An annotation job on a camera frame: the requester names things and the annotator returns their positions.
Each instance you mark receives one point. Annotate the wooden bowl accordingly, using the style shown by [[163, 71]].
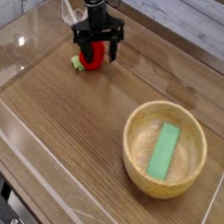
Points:
[[139, 139]]

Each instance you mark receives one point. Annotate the clear acrylic table barrier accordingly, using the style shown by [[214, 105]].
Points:
[[61, 130]]

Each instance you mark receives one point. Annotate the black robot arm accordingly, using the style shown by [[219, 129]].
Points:
[[98, 7]]

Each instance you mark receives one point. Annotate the clear acrylic corner bracket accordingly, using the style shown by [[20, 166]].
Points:
[[70, 16]]

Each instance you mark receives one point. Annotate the black metal frame bracket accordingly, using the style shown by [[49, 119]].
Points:
[[7, 213]]

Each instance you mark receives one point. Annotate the red plush strawberry toy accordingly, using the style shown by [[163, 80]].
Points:
[[81, 63]]

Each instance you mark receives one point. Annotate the green rectangular block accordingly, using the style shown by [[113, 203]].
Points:
[[163, 152]]

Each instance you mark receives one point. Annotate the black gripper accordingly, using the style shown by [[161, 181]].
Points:
[[98, 28]]

